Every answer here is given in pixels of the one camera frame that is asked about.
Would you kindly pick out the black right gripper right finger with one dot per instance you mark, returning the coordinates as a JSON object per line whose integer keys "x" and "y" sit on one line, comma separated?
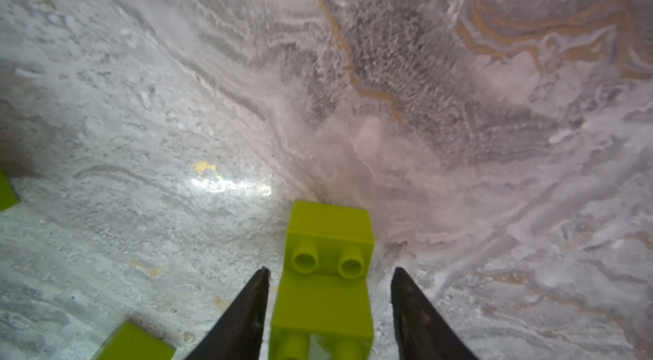
{"x": 421, "y": 333}

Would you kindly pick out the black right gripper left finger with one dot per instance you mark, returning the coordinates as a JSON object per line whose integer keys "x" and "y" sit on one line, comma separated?
{"x": 239, "y": 332}

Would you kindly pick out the long green lego brick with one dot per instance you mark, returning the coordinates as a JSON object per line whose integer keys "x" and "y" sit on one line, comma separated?
{"x": 322, "y": 295}

